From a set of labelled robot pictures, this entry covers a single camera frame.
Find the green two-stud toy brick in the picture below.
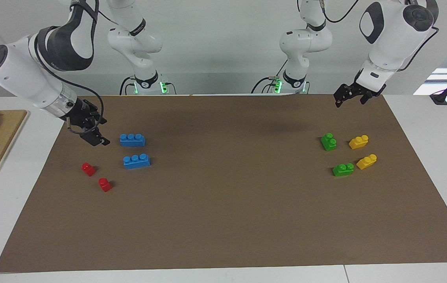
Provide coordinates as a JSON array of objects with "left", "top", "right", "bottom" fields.
[
  {"left": 320, "top": 132, "right": 337, "bottom": 152},
  {"left": 332, "top": 163, "right": 355, "bottom": 177}
]

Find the blue three-stud toy brick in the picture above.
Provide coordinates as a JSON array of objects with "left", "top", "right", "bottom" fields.
[
  {"left": 123, "top": 154, "right": 151, "bottom": 170},
  {"left": 120, "top": 134, "right": 146, "bottom": 147}
]

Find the yellow two-stud toy brick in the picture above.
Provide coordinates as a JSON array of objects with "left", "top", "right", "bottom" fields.
[
  {"left": 356, "top": 154, "right": 378, "bottom": 171},
  {"left": 349, "top": 135, "right": 369, "bottom": 150}
]

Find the brown paper table mat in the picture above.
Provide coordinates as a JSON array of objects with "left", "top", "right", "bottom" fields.
[{"left": 0, "top": 94, "right": 447, "bottom": 273}]

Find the black right arm gripper cable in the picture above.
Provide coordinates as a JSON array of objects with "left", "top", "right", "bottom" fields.
[{"left": 34, "top": 0, "right": 105, "bottom": 136}]

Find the black arm gripper cable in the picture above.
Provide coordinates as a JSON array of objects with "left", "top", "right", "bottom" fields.
[
  {"left": 321, "top": 0, "right": 440, "bottom": 72},
  {"left": 34, "top": 0, "right": 105, "bottom": 136}
]

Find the black right arm base cable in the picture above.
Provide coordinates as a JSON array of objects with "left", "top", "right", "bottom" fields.
[{"left": 120, "top": 76, "right": 136, "bottom": 96}]

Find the black arm base cable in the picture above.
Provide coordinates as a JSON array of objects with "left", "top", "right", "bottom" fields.
[
  {"left": 120, "top": 76, "right": 136, "bottom": 96},
  {"left": 251, "top": 58, "right": 289, "bottom": 94}
]

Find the black left arm gripper cable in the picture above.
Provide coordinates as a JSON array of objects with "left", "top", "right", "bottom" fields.
[{"left": 321, "top": 0, "right": 440, "bottom": 72}]

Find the black left arm base cable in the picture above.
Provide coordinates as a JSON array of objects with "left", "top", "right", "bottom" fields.
[{"left": 251, "top": 58, "right": 289, "bottom": 94}]

